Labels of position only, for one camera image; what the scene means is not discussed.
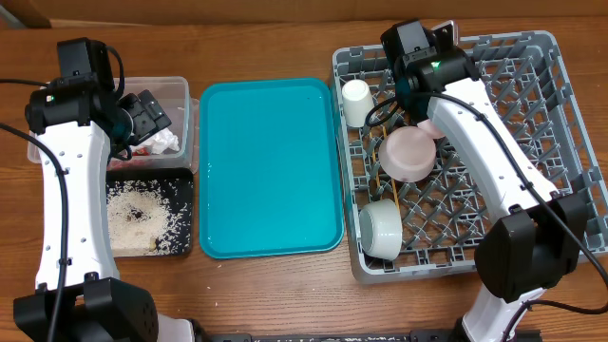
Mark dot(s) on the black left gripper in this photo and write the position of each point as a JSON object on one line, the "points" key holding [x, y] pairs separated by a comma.
{"points": [[149, 115]]}

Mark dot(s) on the white napkin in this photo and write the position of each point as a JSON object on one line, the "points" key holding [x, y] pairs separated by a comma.
{"points": [[161, 142]]}

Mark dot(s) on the red snack wrapper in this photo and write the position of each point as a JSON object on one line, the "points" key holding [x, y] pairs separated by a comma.
{"points": [[140, 151]]}

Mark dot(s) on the white plate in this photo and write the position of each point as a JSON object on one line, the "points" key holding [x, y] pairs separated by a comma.
{"points": [[432, 128]]}

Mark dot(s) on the cream cup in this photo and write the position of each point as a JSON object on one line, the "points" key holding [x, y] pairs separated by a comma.
{"points": [[357, 102]]}

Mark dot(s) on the pink bowl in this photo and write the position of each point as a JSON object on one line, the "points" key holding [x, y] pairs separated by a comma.
{"points": [[407, 154]]}

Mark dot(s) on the white rice pile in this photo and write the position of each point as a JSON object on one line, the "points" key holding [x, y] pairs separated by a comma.
{"points": [[138, 218]]}

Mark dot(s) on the wooden chopstick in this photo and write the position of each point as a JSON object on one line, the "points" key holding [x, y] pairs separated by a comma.
{"points": [[374, 141], [395, 190]]}

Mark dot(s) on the grey bowl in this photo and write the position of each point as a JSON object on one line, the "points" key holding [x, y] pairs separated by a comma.
{"points": [[381, 229]]}

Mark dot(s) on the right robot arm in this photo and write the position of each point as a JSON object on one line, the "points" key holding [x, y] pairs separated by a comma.
{"points": [[536, 235]]}

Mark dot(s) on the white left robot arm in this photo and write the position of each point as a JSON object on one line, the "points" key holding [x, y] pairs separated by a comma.
{"points": [[79, 295]]}

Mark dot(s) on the clear plastic bin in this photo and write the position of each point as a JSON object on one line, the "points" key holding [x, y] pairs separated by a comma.
{"points": [[180, 119]]}

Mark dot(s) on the black plastic tray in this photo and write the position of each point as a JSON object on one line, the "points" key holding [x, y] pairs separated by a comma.
{"points": [[152, 214]]}

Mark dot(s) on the teal serving tray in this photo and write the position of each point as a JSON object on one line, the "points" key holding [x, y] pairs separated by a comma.
{"points": [[269, 180]]}

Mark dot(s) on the grey dish rack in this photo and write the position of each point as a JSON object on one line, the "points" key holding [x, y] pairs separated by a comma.
{"points": [[444, 216]]}

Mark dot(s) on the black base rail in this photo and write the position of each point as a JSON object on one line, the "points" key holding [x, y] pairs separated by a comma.
{"points": [[441, 335]]}

